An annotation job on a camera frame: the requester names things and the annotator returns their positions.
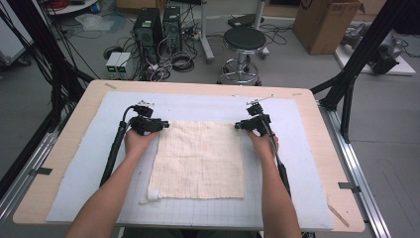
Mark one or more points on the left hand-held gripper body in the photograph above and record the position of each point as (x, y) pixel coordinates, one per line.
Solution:
(143, 124)

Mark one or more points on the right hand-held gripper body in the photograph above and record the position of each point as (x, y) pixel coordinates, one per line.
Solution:
(257, 122)

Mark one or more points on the cream cloth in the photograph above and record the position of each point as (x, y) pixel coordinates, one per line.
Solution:
(198, 158)

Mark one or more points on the person's left hand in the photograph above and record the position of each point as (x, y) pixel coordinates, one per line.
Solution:
(138, 142)

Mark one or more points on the person's right hand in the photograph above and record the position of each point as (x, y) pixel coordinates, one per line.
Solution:
(262, 143)

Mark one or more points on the white grid mat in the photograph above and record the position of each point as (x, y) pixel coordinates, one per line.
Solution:
(231, 105)

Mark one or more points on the white power supply unit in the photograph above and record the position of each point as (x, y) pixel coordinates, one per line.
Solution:
(112, 64)
(125, 64)

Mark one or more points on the black round stool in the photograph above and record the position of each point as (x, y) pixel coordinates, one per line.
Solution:
(244, 39)

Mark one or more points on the large black computer tower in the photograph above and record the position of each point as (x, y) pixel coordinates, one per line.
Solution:
(147, 29)

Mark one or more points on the slim black computer tower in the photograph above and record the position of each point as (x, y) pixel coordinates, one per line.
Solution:
(171, 28)

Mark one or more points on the white desk leg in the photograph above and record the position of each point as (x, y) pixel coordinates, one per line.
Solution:
(260, 13)
(205, 33)

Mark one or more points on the flat black case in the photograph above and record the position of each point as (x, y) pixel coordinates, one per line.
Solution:
(244, 20)

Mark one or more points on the grey tape strip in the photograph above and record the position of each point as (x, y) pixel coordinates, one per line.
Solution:
(41, 171)
(349, 187)

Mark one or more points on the clear plastic bag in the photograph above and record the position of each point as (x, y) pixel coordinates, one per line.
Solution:
(94, 22)

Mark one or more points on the brown cardboard box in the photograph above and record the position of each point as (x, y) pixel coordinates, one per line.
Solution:
(325, 26)

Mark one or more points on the thin wooden stick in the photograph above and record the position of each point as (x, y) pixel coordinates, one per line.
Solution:
(337, 214)

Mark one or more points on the black device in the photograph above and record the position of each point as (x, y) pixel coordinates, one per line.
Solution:
(384, 61)

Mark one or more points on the white board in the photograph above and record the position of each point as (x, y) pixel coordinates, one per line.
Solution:
(404, 67)

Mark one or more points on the aluminium rail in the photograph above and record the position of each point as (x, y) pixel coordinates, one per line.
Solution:
(356, 165)
(29, 165)

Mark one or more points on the black metal frame stand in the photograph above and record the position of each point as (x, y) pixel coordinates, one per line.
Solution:
(363, 49)
(33, 33)

